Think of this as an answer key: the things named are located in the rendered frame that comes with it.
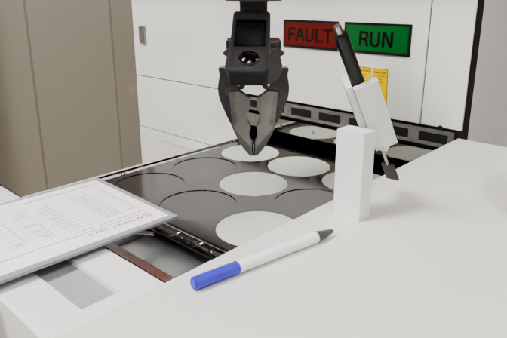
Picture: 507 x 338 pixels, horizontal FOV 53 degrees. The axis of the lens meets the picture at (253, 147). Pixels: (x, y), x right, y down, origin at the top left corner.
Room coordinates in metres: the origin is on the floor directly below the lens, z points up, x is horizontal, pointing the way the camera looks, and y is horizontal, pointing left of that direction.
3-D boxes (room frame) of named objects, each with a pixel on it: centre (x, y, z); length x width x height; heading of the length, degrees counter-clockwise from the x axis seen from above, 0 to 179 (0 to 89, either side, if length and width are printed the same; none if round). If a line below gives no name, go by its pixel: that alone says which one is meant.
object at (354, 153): (0.46, -0.10, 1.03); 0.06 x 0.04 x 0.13; 137
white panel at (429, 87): (1.00, -0.01, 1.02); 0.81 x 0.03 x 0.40; 47
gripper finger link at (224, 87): (0.65, 0.02, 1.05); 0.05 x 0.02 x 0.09; 90
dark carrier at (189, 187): (0.71, 0.00, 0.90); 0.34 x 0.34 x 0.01; 47
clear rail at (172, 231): (0.58, 0.12, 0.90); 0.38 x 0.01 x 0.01; 47
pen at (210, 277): (0.36, -0.01, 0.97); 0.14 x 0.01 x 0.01; 127
